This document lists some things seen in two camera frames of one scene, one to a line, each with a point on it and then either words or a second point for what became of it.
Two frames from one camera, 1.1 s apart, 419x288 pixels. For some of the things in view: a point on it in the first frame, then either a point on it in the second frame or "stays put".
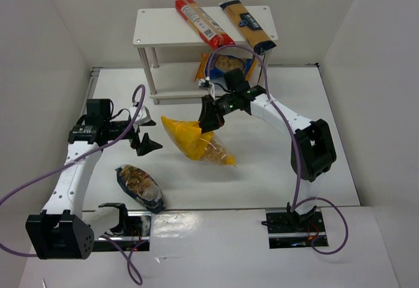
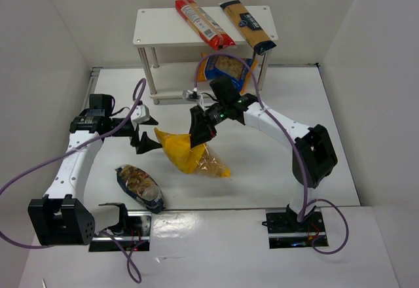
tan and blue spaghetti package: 247,25 stays put
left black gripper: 135,134 stays put
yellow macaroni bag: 188,137 → 199,160
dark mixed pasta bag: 143,186 stays put
